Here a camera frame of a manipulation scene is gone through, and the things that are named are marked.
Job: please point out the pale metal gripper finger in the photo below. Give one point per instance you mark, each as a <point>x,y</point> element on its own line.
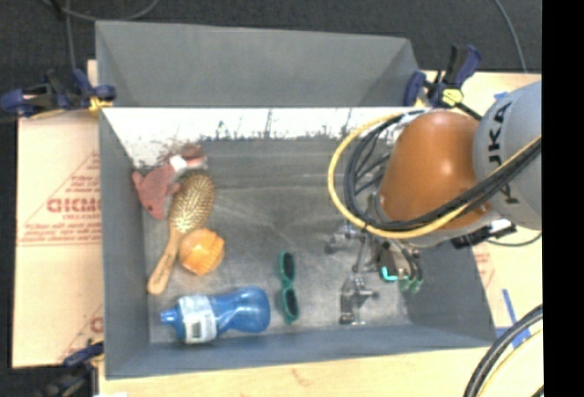
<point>344,239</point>
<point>353,295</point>

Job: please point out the green sunglasses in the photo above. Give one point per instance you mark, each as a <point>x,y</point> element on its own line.
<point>288,299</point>

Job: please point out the blue plastic bottle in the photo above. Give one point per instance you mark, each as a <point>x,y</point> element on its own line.
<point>242,310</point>

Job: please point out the orange ribbed ball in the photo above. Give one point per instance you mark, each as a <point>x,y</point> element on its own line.
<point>201,252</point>

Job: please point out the wooden hairbrush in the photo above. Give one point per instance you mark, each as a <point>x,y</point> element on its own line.
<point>191,203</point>

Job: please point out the grey metal bin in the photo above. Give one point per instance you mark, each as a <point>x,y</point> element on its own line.
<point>255,66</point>

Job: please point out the pink plush toy animal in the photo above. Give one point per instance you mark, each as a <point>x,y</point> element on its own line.
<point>155,190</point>

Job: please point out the brown cardboard board, red print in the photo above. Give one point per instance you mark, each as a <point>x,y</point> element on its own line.
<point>55,285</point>

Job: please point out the black cylinder on white bracket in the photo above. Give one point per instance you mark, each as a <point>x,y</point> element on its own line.
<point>470,238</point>

